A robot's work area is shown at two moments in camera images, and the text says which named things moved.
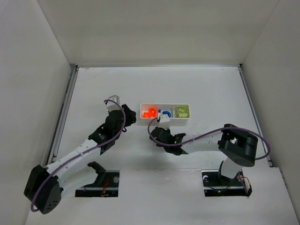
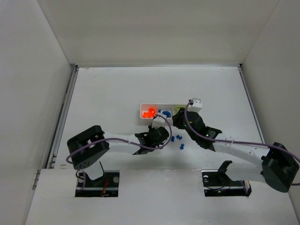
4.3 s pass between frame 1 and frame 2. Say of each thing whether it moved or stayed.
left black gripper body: moved
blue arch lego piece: stayed
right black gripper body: moved
